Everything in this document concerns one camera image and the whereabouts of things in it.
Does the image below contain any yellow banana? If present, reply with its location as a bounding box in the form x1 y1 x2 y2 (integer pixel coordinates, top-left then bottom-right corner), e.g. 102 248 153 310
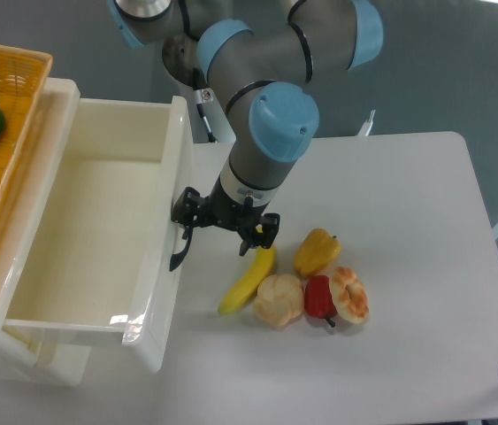
218 246 276 314

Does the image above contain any red bell pepper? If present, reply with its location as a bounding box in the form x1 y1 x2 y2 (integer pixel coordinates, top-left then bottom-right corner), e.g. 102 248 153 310
304 274 337 328

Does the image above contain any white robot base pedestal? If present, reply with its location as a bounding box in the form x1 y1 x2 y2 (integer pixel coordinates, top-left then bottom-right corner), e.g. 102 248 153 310
161 33 236 145

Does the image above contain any white plastic drawer cabinet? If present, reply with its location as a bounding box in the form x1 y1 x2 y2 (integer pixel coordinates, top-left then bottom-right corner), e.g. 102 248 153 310
0 78 80 383

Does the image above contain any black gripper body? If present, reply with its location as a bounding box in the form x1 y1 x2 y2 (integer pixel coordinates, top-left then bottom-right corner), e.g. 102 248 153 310
205 179 268 242

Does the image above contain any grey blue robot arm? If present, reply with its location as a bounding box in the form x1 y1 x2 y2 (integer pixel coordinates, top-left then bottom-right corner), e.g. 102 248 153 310
109 1 384 252

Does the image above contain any yellow bell pepper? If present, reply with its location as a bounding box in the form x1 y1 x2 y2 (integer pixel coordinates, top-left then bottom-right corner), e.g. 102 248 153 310
293 228 341 278

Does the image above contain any round bread roll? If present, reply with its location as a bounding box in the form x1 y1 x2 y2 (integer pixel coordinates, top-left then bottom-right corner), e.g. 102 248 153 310
253 274 304 328

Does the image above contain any glazed donut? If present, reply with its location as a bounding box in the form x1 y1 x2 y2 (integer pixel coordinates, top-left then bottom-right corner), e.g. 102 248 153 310
328 266 370 324

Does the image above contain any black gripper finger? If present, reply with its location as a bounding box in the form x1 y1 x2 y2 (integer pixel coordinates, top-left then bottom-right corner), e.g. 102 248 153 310
237 212 280 257
171 187 209 239

